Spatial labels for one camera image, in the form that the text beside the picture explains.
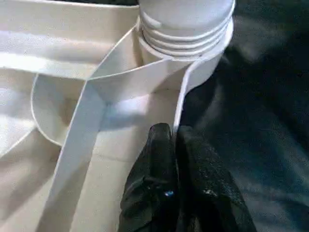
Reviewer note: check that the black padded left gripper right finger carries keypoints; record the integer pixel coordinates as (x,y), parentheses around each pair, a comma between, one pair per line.
(207,193)

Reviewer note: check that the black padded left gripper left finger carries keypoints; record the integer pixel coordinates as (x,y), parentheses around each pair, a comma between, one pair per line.
(149,193)

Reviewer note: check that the white plastic table top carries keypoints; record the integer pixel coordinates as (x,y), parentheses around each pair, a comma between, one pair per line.
(53,72)

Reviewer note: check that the white plastic table leg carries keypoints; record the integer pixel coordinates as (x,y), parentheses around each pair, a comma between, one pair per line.
(186,24)

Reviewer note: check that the black work mat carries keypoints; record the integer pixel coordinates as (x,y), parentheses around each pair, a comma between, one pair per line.
(256,121)

